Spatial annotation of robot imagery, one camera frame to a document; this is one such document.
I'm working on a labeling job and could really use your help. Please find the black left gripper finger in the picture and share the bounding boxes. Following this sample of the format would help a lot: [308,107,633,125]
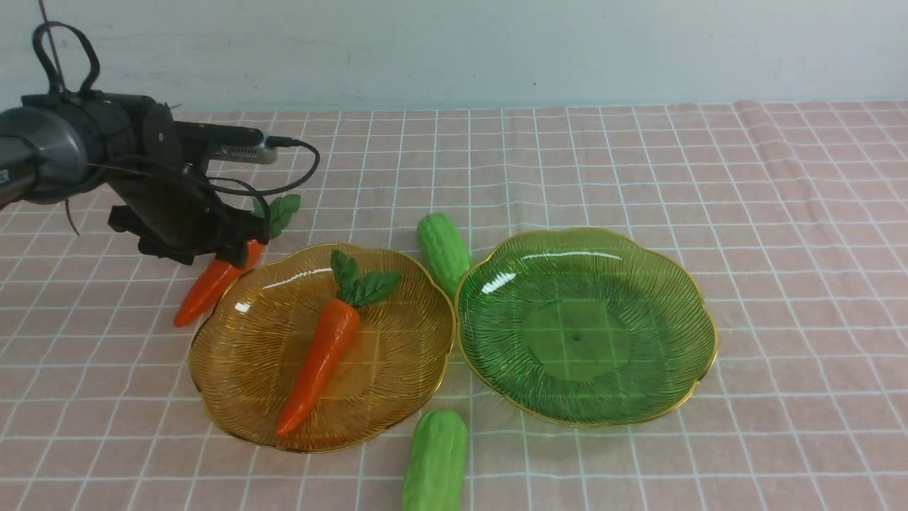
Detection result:
[214,209,270,269]

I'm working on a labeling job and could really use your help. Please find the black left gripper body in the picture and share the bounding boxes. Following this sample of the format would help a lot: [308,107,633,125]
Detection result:
[93,94,239,265]

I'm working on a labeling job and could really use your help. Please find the orange toy carrot with leaves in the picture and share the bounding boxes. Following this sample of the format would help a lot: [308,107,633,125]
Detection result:
[172,194,301,328]

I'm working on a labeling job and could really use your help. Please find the green toy cucumber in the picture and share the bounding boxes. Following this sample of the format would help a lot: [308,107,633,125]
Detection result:
[400,410,470,510]
[416,212,472,301]

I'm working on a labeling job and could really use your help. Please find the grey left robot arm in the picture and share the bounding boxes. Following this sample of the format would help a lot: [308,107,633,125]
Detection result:
[2,94,277,267]

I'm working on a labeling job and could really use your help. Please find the amber ribbed glass plate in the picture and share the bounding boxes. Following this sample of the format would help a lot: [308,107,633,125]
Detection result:
[188,243,456,453]

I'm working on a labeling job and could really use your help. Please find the green ribbed glass plate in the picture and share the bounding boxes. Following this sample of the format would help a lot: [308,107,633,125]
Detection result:
[456,227,719,427]

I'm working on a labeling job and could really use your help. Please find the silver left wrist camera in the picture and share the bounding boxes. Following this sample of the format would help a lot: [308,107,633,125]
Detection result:
[175,121,278,165]

